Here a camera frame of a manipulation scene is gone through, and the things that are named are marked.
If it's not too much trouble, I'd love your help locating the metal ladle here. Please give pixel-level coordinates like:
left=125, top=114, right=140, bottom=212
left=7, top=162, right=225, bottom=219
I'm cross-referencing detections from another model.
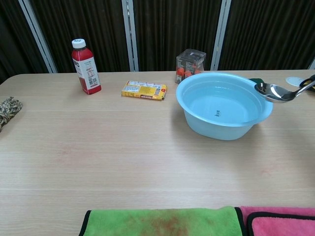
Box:
left=254, top=80, right=315, bottom=104

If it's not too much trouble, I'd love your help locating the light blue bowl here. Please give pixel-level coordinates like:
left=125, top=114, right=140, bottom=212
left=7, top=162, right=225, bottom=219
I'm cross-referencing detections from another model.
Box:
left=176, top=71, right=274, bottom=141

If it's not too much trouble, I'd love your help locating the yellow biscuit packet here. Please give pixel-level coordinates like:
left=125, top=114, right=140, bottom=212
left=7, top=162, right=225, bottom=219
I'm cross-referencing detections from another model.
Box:
left=121, top=81, right=168, bottom=101

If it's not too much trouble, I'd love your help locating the clear box with orange items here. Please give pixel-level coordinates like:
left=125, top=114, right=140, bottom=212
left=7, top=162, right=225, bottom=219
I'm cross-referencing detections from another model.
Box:
left=175, top=48, right=207, bottom=84

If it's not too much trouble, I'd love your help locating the red juice bottle white cap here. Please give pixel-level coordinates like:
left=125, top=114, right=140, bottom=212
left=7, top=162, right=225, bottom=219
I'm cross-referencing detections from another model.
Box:
left=71, top=38, right=102, bottom=95

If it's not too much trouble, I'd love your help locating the green microfibre towel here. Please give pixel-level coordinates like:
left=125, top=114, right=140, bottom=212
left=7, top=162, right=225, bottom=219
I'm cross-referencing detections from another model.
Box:
left=78, top=206, right=243, bottom=236

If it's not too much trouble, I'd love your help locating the white round lid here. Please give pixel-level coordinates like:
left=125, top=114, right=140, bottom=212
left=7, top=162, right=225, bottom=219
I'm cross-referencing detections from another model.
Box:
left=285, top=76, right=307, bottom=87

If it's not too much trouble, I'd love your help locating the pink microfibre towel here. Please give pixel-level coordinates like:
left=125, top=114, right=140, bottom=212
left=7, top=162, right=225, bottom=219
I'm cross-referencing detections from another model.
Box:
left=235, top=206, right=315, bottom=236

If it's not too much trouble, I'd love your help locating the coiled speckled rope bundle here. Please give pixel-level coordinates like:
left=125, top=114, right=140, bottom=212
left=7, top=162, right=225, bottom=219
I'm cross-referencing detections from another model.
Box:
left=0, top=96, right=23, bottom=133

